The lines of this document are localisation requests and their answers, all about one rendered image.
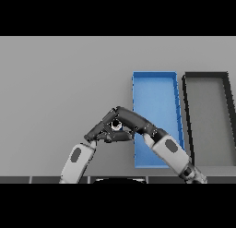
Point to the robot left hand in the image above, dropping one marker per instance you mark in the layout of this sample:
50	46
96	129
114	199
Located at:
100	128

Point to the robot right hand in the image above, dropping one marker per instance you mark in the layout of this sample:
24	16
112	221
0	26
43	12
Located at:
136	119

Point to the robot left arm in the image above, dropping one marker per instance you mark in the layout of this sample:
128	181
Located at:
75	161

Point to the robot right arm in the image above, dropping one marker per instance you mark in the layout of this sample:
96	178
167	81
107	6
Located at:
172	153

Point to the blue bin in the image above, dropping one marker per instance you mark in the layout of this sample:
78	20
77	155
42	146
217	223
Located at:
155	93

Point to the dark grey bin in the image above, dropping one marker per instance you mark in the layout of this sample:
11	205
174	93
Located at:
206	121

